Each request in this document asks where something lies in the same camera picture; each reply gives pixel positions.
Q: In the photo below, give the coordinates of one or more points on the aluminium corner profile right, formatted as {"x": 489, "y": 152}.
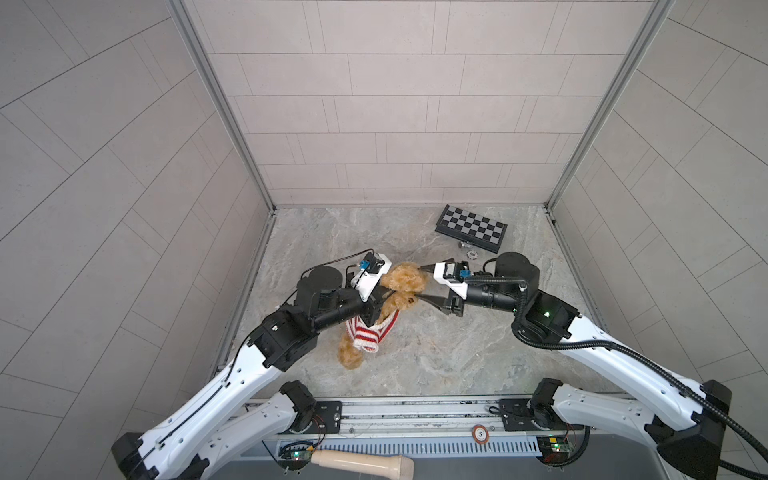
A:
{"x": 647, "y": 32}

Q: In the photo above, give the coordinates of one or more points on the folded black chess board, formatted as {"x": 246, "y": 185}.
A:
{"x": 471, "y": 228}

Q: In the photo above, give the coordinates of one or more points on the green circuit board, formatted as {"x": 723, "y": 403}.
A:
{"x": 295, "y": 456}
{"x": 553, "y": 449}

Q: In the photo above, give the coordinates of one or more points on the red white striped knit sweater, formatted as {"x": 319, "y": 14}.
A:
{"x": 368, "y": 338}

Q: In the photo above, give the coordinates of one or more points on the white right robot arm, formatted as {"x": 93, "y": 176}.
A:
{"x": 681, "y": 419}

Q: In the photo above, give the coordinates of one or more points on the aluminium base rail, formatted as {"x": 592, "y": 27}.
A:
{"x": 440, "y": 427}

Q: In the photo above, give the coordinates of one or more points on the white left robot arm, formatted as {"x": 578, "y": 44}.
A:
{"x": 207, "y": 432}

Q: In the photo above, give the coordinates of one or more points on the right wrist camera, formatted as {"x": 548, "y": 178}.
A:
{"x": 453, "y": 275}

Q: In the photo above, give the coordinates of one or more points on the beige wooden handle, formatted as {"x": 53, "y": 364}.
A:
{"x": 389, "y": 467}

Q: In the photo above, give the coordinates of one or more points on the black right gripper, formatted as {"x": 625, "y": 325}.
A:
{"x": 445, "y": 304}

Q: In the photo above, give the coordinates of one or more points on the aluminium corner profile left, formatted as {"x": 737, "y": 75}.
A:
{"x": 192, "y": 40}

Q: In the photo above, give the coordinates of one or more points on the right green circuit board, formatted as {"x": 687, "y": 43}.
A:
{"x": 553, "y": 449}

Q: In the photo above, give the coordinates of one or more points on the round red sticker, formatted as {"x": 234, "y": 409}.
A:
{"x": 480, "y": 434}

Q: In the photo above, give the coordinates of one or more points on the aluminium corner profile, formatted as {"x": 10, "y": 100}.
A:
{"x": 192, "y": 40}
{"x": 647, "y": 32}

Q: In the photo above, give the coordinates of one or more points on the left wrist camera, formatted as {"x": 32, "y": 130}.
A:
{"x": 371, "y": 269}

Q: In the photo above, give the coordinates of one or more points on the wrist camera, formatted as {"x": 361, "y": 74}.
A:
{"x": 453, "y": 275}
{"x": 371, "y": 269}

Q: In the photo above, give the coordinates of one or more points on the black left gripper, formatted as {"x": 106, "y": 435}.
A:
{"x": 370, "y": 307}

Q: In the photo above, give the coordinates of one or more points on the left green circuit board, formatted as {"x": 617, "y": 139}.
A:
{"x": 295, "y": 456}

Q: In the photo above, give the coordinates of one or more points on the brown teddy bear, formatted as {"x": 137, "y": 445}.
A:
{"x": 405, "y": 280}

